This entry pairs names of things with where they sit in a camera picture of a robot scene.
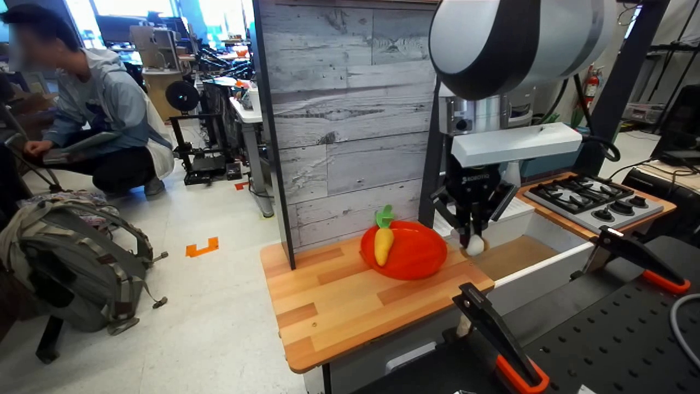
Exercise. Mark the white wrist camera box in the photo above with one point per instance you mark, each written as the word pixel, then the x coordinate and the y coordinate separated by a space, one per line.
pixel 515 144

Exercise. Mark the toy stove top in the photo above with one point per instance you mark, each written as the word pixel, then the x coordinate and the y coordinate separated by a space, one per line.
pixel 592 202

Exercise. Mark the grey backpack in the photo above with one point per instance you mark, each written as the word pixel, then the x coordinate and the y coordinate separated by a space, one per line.
pixel 80 259

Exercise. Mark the orange black clamp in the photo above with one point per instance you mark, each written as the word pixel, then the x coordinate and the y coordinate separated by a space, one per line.
pixel 612 243
pixel 512 365

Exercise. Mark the white toy sink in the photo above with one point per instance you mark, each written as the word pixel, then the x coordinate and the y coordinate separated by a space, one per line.
pixel 528 255

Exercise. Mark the small white bear toy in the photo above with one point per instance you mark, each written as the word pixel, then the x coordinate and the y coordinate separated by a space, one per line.
pixel 474 245

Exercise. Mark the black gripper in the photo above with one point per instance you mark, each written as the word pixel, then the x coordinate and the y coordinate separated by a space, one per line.
pixel 473 190

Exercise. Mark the red plate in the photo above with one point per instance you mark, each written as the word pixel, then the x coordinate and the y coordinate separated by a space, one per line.
pixel 415 253

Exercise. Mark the yellow carrot toy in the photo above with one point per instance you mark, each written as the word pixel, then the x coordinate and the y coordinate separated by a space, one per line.
pixel 384 238

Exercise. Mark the black pegboard table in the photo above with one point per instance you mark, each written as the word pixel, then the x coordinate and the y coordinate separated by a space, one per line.
pixel 600 333

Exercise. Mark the seated person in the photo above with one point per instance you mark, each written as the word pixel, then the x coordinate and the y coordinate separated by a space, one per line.
pixel 95 95

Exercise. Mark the grey wood backdrop panel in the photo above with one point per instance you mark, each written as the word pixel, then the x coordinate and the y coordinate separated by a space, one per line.
pixel 347 93

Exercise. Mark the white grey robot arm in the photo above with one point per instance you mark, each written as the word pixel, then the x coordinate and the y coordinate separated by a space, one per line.
pixel 505 51

